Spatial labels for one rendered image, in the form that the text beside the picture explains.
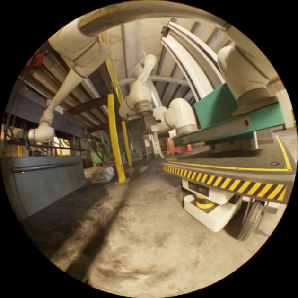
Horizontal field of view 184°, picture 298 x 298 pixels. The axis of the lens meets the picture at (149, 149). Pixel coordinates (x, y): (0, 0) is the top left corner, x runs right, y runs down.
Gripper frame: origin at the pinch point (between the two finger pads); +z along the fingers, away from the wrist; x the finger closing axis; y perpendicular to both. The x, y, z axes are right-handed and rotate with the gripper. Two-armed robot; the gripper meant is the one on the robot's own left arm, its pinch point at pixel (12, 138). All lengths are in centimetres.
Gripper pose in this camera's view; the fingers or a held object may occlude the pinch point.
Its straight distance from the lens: 88.0
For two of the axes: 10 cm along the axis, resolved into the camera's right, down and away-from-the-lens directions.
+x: 8.0, -1.7, -5.8
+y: -1.9, -9.8, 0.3
